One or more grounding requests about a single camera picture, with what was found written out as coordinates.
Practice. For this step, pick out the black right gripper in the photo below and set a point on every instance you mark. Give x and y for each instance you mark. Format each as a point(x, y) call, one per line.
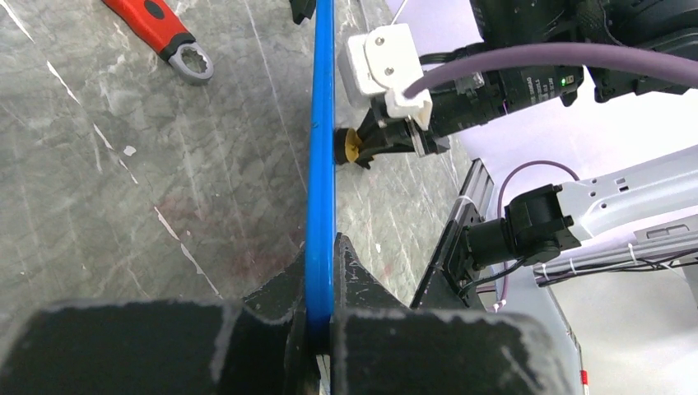
point(456, 107)

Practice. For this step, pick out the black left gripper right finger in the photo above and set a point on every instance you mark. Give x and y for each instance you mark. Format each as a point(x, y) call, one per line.
point(380, 346)

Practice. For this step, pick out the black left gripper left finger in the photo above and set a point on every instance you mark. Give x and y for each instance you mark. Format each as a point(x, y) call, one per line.
point(255, 345)

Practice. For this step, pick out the yellow black whiteboard eraser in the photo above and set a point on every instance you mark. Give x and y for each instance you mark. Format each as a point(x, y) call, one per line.
point(346, 146)

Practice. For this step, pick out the blue framed whiteboard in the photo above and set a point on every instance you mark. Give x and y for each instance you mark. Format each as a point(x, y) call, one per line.
point(320, 219)

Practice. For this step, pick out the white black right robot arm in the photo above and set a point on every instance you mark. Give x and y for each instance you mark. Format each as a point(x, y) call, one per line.
point(525, 150)

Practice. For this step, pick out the black whiteboard stand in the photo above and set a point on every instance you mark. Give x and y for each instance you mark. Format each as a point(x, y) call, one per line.
point(302, 10)

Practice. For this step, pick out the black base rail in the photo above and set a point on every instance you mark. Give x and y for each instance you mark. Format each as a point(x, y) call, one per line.
point(450, 266)

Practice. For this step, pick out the red handled adjustable wrench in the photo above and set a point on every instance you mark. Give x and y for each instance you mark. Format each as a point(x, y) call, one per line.
point(162, 30)

